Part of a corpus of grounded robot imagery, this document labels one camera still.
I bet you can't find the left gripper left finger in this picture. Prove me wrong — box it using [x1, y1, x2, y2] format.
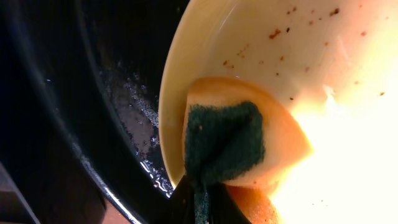
[155, 175, 196, 224]

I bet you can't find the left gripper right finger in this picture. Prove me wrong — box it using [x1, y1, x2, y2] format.
[208, 184, 251, 224]

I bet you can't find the green and yellow sponge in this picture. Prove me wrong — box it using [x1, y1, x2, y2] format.
[182, 78, 313, 223]

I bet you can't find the yellow plate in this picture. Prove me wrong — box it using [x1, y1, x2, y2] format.
[159, 0, 397, 223]

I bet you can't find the black round tray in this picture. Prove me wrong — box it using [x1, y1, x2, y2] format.
[1, 1, 188, 223]

